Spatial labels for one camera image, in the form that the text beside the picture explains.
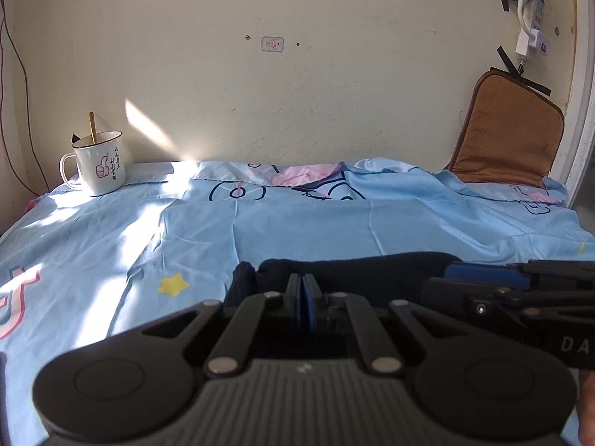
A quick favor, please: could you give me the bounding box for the white enamel mug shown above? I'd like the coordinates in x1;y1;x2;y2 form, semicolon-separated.
59;130;127;197

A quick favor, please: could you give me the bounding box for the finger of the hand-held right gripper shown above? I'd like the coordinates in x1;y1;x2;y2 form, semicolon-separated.
421;276;535;317
444;260;595;289

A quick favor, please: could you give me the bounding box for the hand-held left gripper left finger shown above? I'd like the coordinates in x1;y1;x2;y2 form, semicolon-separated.
139;273;308;378

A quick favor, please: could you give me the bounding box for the white power strip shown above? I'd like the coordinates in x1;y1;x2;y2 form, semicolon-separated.
530;0;548;31

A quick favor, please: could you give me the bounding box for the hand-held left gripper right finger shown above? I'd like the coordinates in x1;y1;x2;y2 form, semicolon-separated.
307;278;466;377

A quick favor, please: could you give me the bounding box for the light blue printed bed sheet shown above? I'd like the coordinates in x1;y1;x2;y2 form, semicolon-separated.
0;159;595;446

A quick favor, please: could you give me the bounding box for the dark patterned knit garment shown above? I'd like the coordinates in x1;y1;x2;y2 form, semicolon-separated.
225;251;466;321

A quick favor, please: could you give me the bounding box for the dark red cable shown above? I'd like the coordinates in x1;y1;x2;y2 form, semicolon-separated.
0;56;33;196

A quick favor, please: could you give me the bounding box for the person's right hand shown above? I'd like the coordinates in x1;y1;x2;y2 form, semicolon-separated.
578;372;595;446

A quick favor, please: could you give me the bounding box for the white cable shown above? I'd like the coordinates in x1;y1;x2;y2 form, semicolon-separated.
517;0;533;35

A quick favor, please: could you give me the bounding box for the black cable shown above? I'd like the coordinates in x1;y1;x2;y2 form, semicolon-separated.
0;0;49;195

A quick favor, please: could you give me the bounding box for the white switch adapter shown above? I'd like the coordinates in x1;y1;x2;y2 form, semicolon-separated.
515;29;553;57

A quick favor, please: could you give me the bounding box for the brown mesh seat cushion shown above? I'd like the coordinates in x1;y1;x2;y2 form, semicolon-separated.
448;70;565;189

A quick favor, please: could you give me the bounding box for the white door frame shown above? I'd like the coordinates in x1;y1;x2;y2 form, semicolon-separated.
553;0;595;228

